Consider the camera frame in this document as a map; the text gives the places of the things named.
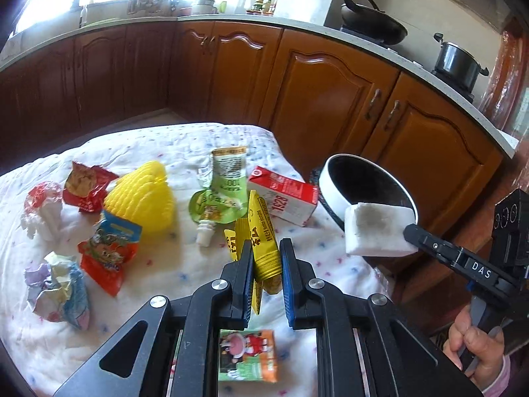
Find white foam block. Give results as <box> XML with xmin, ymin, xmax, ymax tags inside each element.
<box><xmin>344</xmin><ymin>202</ymin><xmax>418</xmax><ymax>258</ymax></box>

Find yellow snack wrapper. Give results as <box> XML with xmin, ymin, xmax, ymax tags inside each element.
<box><xmin>224</xmin><ymin>190</ymin><xmax>282</xmax><ymax>315</ymax></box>

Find red milk carton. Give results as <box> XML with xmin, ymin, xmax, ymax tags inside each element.
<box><xmin>247</xmin><ymin>166</ymin><xmax>319</xmax><ymax>227</ymax></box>

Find green spout pouch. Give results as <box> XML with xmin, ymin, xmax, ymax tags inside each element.
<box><xmin>188</xmin><ymin>146</ymin><xmax>248</xmax><ymax>247</ymax></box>

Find pink sleeve forearm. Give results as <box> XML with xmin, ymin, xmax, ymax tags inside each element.
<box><xmin>482</xmin><ymin>356</ymin><xmax>511</xmax><ymax>397</ymax></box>

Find white round trash bin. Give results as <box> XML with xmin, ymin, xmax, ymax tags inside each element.
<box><xmin>311</xmin><ymin>153</ymin><xmax>419</xmax><ymax>230</ymax></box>

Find brown wooden kitchen cabinets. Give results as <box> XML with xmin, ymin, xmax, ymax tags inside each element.
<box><xmin>1</xmin><ymin>20</ymin><xmax>514</xmax><ymax>234</ymax></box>

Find right hand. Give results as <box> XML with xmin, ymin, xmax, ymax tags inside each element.
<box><xmin>443</xmin><ymin>305</ymin><xmax>505</xmax><ymax>391</ymax></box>

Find crumpled pastel paper wrapper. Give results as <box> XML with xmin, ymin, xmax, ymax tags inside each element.
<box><xmin>24</xmin><ymin>252</ymin><xmax>91</xmax><ymax>331</ymax></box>

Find green orange juice carton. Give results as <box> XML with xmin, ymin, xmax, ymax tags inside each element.
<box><xmin>218</xmin><ymin>330</ymin><xmax>279</xmax><ymax>383</ymax></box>

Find orange candy bag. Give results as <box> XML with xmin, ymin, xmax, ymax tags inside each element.
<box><xmin>77</xmin><ymin>210</ymin><xmax>142</xmax><ymax>297</ymax></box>

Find white dotted tablecloth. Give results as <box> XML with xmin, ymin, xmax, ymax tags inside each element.
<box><xmin>1</xmin><ymin>124</ymin><xmax>388</xmax><ymax>396</ymax></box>

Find red white crumpled wrapper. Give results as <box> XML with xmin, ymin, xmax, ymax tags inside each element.
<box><xmin>20</xmin><ymin>181</ymin><xmax>63</xmax><ymax>242</ymax></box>

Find red snack packet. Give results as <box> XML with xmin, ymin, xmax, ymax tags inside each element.
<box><xmin>63</xmin><ymin>161</ymin><xmax>118</xmax><ymax>213</ymax></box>

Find black cooking pot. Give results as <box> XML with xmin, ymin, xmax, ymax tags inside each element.
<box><xmin>432</xmin><ymin>32</ymin><xmax>490</xmax><ymax>93</ymax></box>

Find gas stove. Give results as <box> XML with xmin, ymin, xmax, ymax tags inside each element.
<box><xmin>340</xmin><ymin>26</ymin><xmax>473</xmax><ymax>104</ymax></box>

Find black wok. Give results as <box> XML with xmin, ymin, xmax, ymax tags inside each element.
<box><xmin>341</xmin><ymin>0</ymin><xmax>408</xmax><ymax>46</ymax></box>

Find white kettle on counter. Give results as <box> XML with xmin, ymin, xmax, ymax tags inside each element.
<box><xmin>192</xmin><ymin>0</ymin><xmax>218</xmax><ymax>15</ymax></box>

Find dish rack with utensils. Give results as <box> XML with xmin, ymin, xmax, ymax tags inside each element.
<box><xmin>127</xmin><ymin>0</ymin><xmax>173</xmax><ymax>17</ymax></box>

